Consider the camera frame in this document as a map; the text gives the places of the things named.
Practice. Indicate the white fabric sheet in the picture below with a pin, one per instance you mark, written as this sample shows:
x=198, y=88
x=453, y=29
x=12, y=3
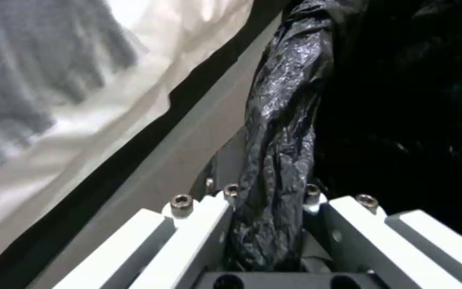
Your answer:
x=142, y=78

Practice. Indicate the grey fuzzy blanket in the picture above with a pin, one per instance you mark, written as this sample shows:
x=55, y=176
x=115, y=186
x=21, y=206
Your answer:
x=42, y=60

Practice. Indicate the grey trash bin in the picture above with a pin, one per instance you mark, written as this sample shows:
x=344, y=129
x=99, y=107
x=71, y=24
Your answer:
x=175, y=156

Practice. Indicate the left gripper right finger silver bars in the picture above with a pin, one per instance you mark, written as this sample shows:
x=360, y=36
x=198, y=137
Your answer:
x=359, y=234

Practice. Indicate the black plastic garbage bag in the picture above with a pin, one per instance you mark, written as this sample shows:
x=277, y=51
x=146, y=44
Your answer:
x=283, y=120

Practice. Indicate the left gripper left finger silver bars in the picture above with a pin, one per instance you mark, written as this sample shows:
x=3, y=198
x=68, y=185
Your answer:
x=183, y=240

